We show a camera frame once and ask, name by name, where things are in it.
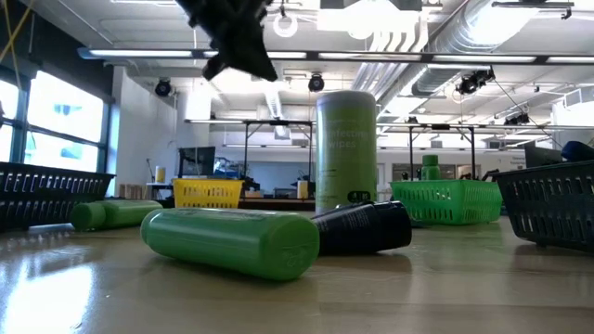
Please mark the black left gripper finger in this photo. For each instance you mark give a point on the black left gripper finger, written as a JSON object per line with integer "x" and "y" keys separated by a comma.
{"x": 217, "y": 65}
{"x": 255, "y": 60}

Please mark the navy blue toiletry tube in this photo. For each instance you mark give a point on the navy blue toiletry tube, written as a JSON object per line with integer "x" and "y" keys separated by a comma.
{"x": 357, "y": 229}

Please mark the round black ceiling spotlight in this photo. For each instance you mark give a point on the round black ceiling spotlight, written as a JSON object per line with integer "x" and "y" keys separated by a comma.
{"x": 316, "y": 82}
{"x": 163, "y": 87}

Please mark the black computer monitor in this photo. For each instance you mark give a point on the black computer monitor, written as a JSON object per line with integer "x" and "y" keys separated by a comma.
{"x": 197, "y": 161}
{"x": 543, "y": 155}

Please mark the green disinfecting wipes canister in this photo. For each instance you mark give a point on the green disinfecting wipes canister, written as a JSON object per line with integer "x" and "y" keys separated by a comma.
{"x": 345, "y": 139}

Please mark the yellow-green canister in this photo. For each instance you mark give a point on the yellow-green canister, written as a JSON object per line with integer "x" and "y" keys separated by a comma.
{"x": 160, "y": 174}

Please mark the yellow plastic basket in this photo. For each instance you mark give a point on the yellow plastic basket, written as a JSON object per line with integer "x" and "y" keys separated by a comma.
{"x": 209, "y": 192}

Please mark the pale yellow canister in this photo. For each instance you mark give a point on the pale yellow canister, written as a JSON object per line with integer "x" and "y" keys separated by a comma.
{"x": 302, "y": 189}

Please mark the brown cardboard boxes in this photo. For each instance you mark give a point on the brown cardboard boxes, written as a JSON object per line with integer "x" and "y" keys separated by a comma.
{"x": 133, "y": 191}

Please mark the black plastic basket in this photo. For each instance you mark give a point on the black plastic basket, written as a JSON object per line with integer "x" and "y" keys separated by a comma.
{"x": 55, "y": 185}
{"x": 547, "y": 204}

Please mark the black ceiling spotlight cluster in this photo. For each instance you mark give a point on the black ceiling spotlight cluster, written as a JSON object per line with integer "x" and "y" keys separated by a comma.
{"x": 473, "y": 82}
{"x": 516, "y": 119}

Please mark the green plastic basket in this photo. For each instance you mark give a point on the green plastic basket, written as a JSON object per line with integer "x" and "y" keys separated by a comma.
{"x": 445, "y": 201}

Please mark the black workstation frame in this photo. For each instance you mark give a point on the black workstation frame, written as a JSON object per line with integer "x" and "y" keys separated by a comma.
{"x": 441, "y": 126}
{"x": 278, "y": 122}

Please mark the silver ceiling air duct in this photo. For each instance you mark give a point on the silver ceiling air duct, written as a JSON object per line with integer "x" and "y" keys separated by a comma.
{"x": 445, "y": 74}

